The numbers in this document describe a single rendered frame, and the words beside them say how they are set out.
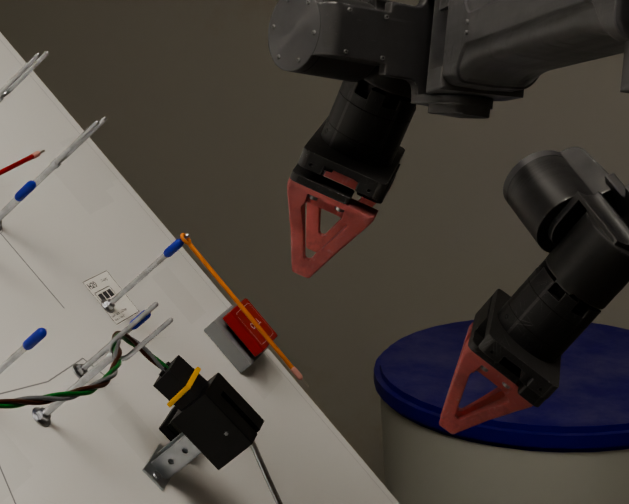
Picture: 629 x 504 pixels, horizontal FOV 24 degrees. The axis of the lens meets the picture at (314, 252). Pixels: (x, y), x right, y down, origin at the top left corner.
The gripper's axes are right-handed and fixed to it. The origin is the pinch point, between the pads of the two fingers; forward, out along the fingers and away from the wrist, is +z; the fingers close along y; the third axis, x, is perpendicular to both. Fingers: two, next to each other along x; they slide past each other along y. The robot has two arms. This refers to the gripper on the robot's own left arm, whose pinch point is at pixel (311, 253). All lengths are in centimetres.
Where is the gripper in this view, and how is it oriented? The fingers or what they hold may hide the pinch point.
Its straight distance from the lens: 111.1
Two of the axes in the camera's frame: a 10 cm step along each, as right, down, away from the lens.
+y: -2.0, 3.2, -9.3
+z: -3.7, 8.5, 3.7
